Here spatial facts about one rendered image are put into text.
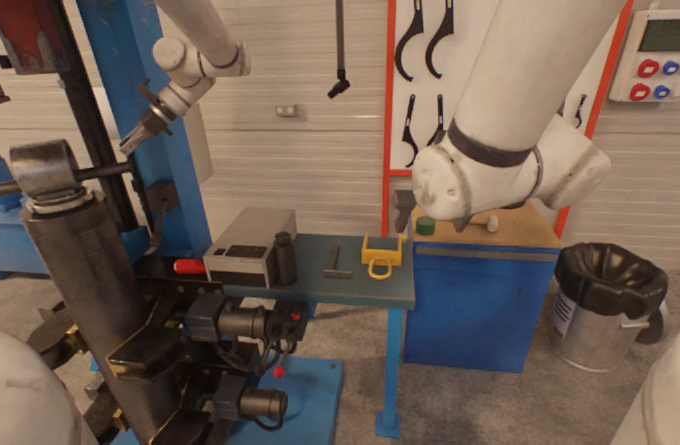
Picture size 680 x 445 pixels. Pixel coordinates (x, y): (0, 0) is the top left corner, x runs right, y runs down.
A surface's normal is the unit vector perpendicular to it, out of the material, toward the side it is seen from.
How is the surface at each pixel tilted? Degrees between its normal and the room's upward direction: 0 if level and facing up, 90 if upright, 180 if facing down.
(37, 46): 90
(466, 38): 90
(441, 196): 95
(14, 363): 26
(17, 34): 90
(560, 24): 105
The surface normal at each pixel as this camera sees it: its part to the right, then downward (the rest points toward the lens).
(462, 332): -0.14, 0.48
